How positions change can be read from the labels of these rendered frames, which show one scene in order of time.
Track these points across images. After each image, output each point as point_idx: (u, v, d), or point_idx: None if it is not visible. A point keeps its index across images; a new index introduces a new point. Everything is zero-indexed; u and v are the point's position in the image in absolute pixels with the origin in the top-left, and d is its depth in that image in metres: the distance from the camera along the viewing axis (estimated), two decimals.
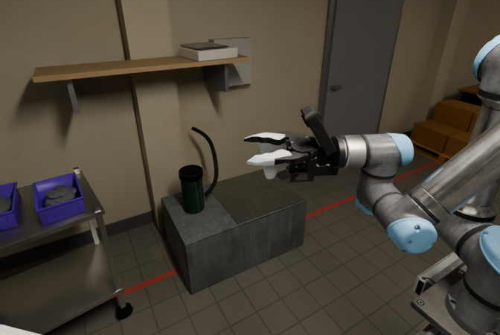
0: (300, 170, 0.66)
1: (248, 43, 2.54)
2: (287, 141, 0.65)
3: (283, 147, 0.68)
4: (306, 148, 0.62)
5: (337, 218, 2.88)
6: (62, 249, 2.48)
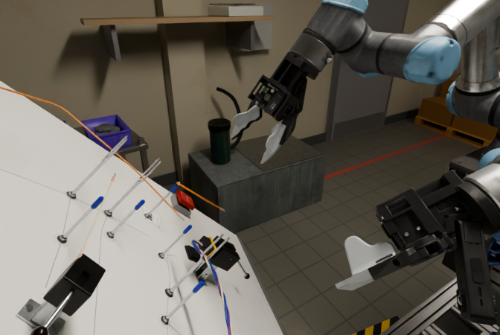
0: (263, 93, 0.58)
1: (269, 8, 2.68)
2: None
3: (278, 122, 0.60)
4: None
5: (352, 179, 3.02)
6: None
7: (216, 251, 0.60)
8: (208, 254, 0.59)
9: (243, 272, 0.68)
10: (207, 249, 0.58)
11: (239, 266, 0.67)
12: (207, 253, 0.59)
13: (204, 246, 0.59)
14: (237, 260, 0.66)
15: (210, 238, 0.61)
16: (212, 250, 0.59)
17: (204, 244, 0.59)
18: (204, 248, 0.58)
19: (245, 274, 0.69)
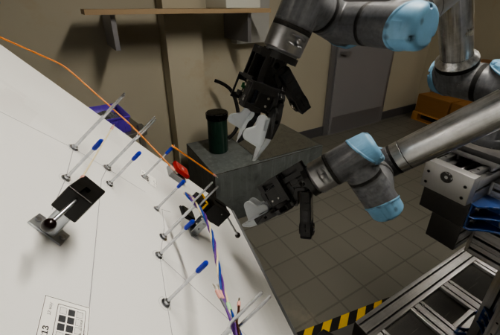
0: None
1: (266, 2, 2.73)
2: None
3: (262, 115, 0.58)
4: None
5: None
6: None
7: (207, 206, 0.65)
8: None
9: (234, 230, 0.73)
10: (199, 202, 0.63)
11: (231, 223, 0.72)
12: None
13: (196, 200, 0.63)
14: (228, 219, 0.71)
15: (202, 195, 0.66)
16: (204, 205, 0.64)
17: (197, 199, 0.64)
18: (196, 202, 0.63)
19: (236, 233, 0.74)
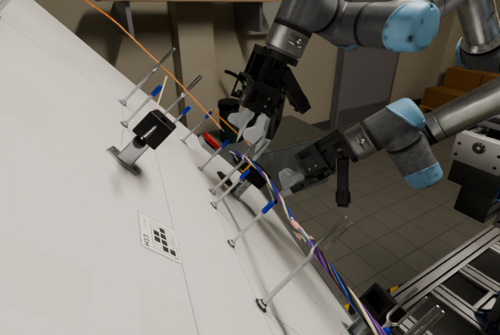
0: (245, 89, 0.60)
1: None
2: None
3: (263, 115, 0.58)
4: None
5: (357, 163, 3.06)
6: None
7: (250, 167, 0.65)
8: (243, 170, 0.64)
9: (271, 196, 0.73)
10: (242, 163, 0.63)
11: (269, 188, 0.71)
12: (242, 167, 0.64)
13: (240, 161, 0.63)
14: (268, 183, 0.70)
15: None
16: (247, 165, 0.64)
17: (240, 159, 0.64)
18: (240, 162, 0.63)
19: (274, 199, 0.74)
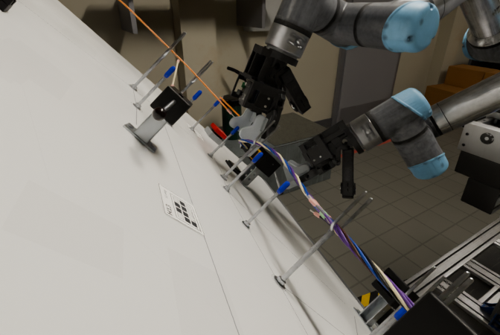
0: (245, 89, 0.60)
1: None
2: None
3: (260, 115, 0.59)
4: None
5: (359, 160, 3.06)
6: None
7: None
8: (254, 157, 0.64)
9: (278, 186, 0.72)
10: None
11: (277, 178, 0.71)
12: (252, 155, 0.63)
13: (249, 149, 0.63)
14: (276, 172, 0.70)
15: None
16: (257, 152, 0.64)
17: (249, 147, 0.63)
18: None
19: None
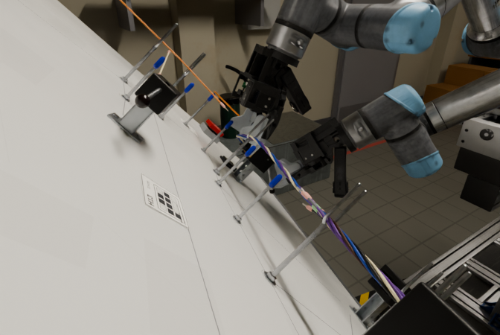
0: (245, 89, 0.60)
1: None
2: None
3: (261, 115, 0.59)
4: None
5: (359, 159, 3.05)
6: None
7: None
8: None
9: None
10: (249, 147, 0.62)
11: (270, 175, 0.69)
12: None
13: (247, 144, 0.62)
14: (269, 169, 0.69)
15: None
16: None
17: (247, 143, 0.63)
18: (247, 146, 0.62)
19: (271, 187, 0.72)
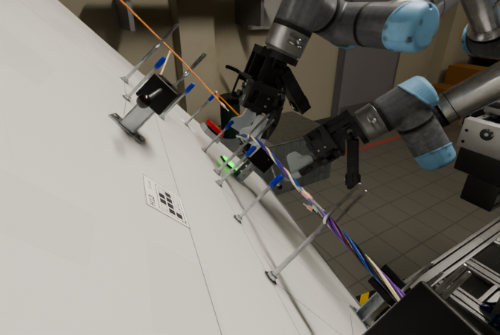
0: None
1: None
2: None
3: (260, 115, 0.59)
4: None
5: (359, 159, 3.05)
6: None
7: None
8: None
9: None
10: (249, 147, 0.62)
11: (274, 173, 0.70)
12: None
13: (247, 144, 0.62)
14: (272, 167, 0.69)
15: None
16: None
17: (247, 143, 0.63)
18: (247, 146, 0.62)
19: (278, 184, 0.72)
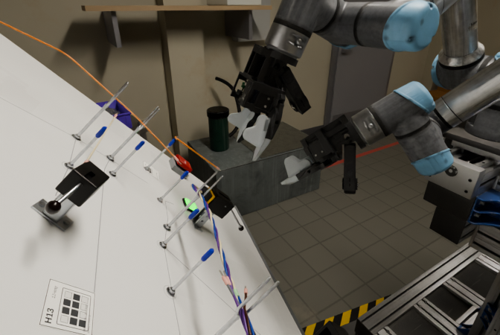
0: None
1: None
2: None
3: (262, 115, 0.58)
4: None
5: None
6: None
7: None
8: (207, 202, 0.64)
9: (237, 222, 0.72)
10: (205, 195, 0.63)
11: (234, 216, 0.71)
12: (205, 200, 0.64)
13: (204, 193, 0.63)
14: (232, 211, 0.70)
15: (210, 188, 0.66)
16: (210, 197, 0.64)
17: (204, 191, 0.64)
18: (203, 194, 0.63)
19: (239, 225, 0.73)
